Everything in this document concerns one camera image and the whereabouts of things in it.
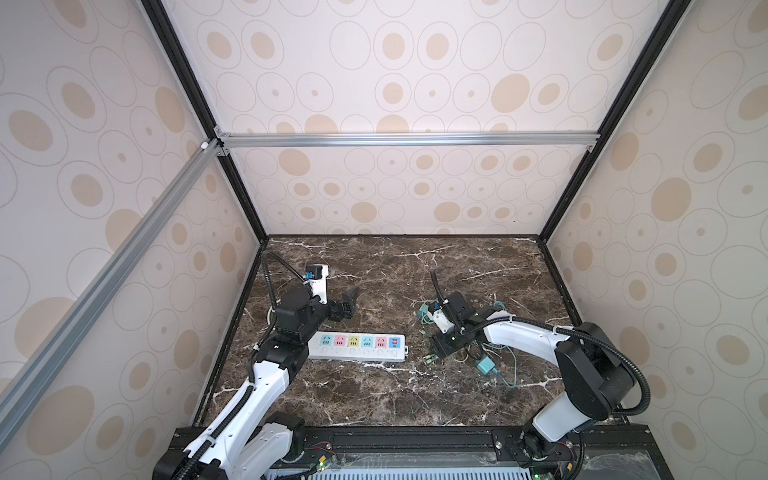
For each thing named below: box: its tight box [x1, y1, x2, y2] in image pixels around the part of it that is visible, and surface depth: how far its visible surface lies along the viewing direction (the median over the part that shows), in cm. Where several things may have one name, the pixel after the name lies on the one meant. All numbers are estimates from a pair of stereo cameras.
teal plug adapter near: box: [475, 356, 495, 375], surface depth 87 cm
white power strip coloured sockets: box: [307, 331, 408, 362], surface depth 89 cm
